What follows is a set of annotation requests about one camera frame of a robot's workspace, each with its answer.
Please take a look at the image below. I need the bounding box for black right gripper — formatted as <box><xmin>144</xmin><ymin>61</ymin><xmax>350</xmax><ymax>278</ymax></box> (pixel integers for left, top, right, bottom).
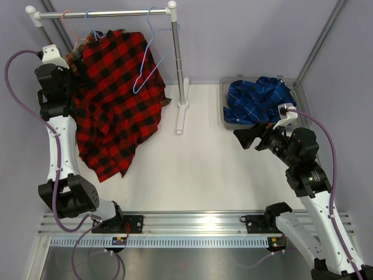
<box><xmin>234</xmin><ymin>118</ymin><xmax>297</xmax><ymax>168</ymax></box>

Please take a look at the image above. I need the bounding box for blue plaid shirt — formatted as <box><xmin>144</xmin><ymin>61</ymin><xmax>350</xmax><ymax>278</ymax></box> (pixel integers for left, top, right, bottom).
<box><xmin>223</xmin><ymin>76</ymin><xmax>297</xmax><ymax>125</ymax></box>

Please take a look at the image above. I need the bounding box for red black checked shirt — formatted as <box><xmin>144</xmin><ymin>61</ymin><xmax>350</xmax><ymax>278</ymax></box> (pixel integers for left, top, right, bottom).
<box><xmin>74</xmin><ymin>32</ymin><xmax>167</xmax><ymax>182</ymax></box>

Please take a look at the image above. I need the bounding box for blue hanger holding red shirt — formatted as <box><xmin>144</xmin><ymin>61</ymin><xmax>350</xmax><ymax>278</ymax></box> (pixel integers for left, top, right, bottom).
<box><xmin>84</xmin><ymin>9</ymin><xmax>106</xmax><ymax>41</ymax></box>

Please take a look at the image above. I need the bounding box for light blue hanger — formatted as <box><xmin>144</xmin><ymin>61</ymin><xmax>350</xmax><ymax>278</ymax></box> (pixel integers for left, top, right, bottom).
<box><xmin>132</xmin><ymin>7</ymin><xmax>181</xmax><ymax>95</ymax></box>

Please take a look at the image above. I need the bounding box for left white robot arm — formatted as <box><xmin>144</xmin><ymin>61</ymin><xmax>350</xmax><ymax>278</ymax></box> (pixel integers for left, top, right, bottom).
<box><xmin>34</xmin><ymin>62</ymin><xmax>125</xmax><ymax>233</ymax></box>

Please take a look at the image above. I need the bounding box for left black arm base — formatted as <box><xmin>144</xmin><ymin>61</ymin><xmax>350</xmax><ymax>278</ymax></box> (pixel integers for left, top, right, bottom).
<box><xmin>92</xmin><ymin>215</ymin><xmax>144</xmax><ymax>234</ymax></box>

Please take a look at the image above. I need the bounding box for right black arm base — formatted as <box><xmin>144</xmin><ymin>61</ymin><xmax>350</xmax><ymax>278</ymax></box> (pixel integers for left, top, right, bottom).
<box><xmin>240</xmin><ymin>214</ymin><xmax>281</xmax><ymax>234</ymax></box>

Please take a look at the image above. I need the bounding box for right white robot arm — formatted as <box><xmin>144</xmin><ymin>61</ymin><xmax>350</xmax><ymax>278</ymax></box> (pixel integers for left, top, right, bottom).
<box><xmin>233</xmin><ymin>122</ymin><xmax>372</xmax><ymax>279</ymax></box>

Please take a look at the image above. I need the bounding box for brown plaid shirt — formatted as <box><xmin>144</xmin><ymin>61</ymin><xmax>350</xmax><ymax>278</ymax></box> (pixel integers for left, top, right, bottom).
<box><xmin>64</xmin><ymin>29</ymin><xmax>129</xmax><ymax>76</ymax></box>

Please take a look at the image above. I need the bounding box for silver white clothes rack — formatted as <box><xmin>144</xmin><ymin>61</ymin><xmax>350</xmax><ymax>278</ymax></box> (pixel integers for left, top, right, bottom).
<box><xmin>25</xmin><ymin>1</ymin><xmax>189</xmax><ymax>135</ymax></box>

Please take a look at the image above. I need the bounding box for pink wire hanger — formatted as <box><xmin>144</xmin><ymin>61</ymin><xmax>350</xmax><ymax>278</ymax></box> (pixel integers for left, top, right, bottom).
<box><xmin>61</xmin><ymin>10</ymin><xmax>85</xmax><ymax>51</ymax></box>

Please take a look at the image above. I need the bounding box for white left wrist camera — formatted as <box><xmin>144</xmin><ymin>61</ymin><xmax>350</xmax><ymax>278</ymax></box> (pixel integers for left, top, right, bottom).
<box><xmin>37</xmin><ymin>44</ymin><xmax>69</xmax><ymax>70</ymax></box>

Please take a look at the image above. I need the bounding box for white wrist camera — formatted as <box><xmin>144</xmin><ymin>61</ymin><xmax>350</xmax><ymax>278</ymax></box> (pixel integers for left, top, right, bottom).
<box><xmin>37</xmin><ymin>44</ymin><xmax>69</xmax><ymax>70</ymax></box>
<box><xmin>273</xmin><ymin>103</ymin><xmax>298</xmax><ymax>129</ymax></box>

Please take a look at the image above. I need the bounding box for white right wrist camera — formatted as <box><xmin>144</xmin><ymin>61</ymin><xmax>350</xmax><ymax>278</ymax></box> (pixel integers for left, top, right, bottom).
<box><xmin>273</xmin><ymin>103</ymin><xmax>298</xmax><ymax>129</ymax></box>

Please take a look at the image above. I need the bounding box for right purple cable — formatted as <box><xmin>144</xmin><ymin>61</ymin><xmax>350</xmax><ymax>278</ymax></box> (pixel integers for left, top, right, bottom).
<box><xmin>279</xmin><ymin>107</ymin><xmax>365</xmax><ymax>280</ymax></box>

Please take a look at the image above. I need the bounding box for purple cable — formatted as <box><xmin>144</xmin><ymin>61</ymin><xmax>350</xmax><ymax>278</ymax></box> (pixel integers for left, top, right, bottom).
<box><xmin>279</xmin><ymin>107</ymin><xmax>365</xmax><ymax>280</ymax></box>
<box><xmin>5</xmin><ymin>50</ymin><xmax>123</xmax><ymax>280</ymax></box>

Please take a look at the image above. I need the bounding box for aluminium mounting rail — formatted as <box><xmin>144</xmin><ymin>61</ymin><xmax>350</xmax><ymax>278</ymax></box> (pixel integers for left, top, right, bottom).
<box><xmin>37</xmin><ymin>211</ymin><xmax>354</xmax><ymax>236</ymax></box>

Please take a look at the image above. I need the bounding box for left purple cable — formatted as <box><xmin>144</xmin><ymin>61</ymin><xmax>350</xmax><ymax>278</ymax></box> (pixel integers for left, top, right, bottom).
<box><xmin>5</xmin><ymin>50</ymin><xmax>123</xmax><ymax>280</ymax></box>

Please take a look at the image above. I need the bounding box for white slotted cable duct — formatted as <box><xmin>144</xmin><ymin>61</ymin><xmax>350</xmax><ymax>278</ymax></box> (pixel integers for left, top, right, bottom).
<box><xmin>50</xmin><ymin>236</ymin><xmax>269</xmax><ymax>249</ymax></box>

